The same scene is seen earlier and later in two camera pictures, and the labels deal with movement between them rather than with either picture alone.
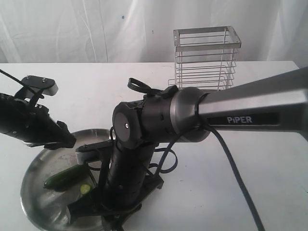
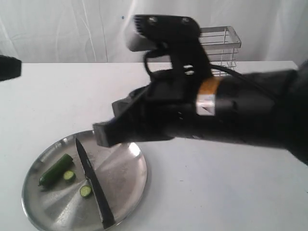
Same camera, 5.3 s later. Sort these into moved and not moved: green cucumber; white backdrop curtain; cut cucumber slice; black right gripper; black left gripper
Moved: green cucumber; black right gripper; black left gripper
Not moved: white backdrop curtain; cut cucumber slice
